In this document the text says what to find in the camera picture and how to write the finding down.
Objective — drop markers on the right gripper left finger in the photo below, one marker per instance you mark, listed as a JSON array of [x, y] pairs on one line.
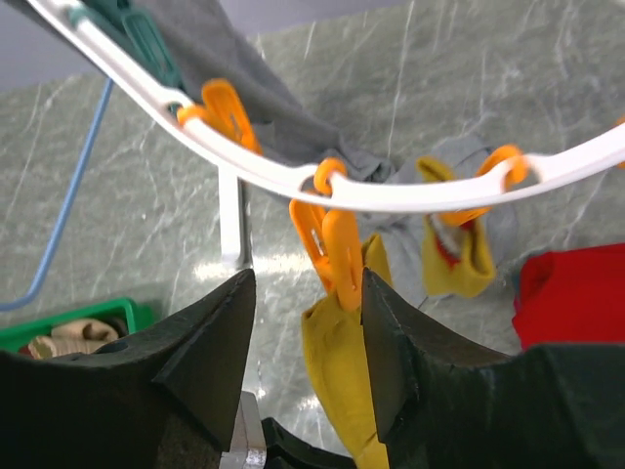
[[164, 397]]

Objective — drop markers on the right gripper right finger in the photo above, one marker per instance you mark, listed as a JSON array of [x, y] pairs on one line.
[[442, 400]]

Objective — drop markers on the bright yellow sock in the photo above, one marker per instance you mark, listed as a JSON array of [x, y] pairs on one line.
[[456, 260], [336, 364]]

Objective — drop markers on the white clip sock hanger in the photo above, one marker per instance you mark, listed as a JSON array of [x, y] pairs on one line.
[[552, 171]]

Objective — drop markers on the green plastic tray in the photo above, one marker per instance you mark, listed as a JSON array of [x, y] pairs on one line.
[[123, 314]]

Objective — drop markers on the red folded cloth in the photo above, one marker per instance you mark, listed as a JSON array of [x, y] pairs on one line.
[[574, 296]]

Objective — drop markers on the grey tank top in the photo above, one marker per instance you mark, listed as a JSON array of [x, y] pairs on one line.
[[205, 45]]

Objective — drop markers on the teal clothes peg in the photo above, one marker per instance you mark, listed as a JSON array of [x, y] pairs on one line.
[[133, 30]]

